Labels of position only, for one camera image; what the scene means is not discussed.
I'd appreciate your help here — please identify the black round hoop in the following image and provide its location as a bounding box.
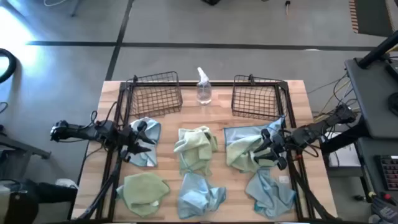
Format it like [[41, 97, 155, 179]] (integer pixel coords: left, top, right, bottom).
[[0, 48, 17, 84]]

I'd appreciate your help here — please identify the dark floor mat orange edge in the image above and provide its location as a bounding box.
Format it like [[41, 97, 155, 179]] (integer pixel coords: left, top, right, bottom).
[[348, 0, 395, 37]]

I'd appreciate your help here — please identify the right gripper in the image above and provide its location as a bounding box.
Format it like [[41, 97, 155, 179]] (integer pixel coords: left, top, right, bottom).
[[252, 128, 289, 171]]

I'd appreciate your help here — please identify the blue microfiber towel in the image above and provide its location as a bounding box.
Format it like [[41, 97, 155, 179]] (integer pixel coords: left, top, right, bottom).
[[223, 116, 286, 156], [127, 116, 162, 167], [244, 167, 297, 219], [177, 172, 227, 220]]

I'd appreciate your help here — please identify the white box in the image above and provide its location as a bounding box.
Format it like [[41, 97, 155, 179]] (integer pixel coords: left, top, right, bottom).
[[323, 132, 361, 170]]

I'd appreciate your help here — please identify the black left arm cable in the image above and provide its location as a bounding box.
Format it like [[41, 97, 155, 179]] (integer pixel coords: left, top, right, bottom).
[[88, 101, 119, 128]]

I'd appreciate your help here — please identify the grey stand base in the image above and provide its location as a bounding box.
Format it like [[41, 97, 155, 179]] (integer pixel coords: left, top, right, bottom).
[[0, 124, 52, 160]]

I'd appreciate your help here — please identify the dark wire basket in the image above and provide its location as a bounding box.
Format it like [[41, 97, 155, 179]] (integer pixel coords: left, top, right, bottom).
[[126, 71, 183, 119], [231, 73, 289, 121]]

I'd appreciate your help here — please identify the green microfiber towel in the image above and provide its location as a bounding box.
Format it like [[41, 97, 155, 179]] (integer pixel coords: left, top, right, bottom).
[[173, 125, 218, 177], [116, 172, 171, 218], [226, 133, 280, 174]]

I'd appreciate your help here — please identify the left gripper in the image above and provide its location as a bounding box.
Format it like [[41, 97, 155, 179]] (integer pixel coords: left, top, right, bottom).
[[114, 121, 157, 163]]

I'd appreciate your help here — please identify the clear plastic spray bottle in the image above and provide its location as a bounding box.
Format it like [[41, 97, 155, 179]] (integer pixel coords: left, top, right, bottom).
[[196, 67, 213, 106]]

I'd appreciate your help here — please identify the black desk pole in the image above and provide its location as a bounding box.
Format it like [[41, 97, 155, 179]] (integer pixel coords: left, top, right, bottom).
[[357, 29, 398, 69]]

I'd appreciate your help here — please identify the black keyboard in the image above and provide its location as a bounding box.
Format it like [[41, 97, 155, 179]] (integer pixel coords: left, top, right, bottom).
[[377, 154, 398, 192]]

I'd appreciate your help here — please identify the black round desk object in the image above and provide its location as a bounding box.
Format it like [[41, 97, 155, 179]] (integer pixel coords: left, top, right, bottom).
[[387, 92, 398, 118]]

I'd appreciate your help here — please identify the person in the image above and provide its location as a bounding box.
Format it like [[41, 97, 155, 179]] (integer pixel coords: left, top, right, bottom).
[[0, 178, 79, 224]]

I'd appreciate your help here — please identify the black metal table frame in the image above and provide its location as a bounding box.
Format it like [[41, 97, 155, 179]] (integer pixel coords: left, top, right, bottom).
[[70, 79, 340, 223]]

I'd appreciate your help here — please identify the grey desk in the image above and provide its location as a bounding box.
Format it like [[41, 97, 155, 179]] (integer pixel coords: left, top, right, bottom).
[[343, 57, 398, 140]]

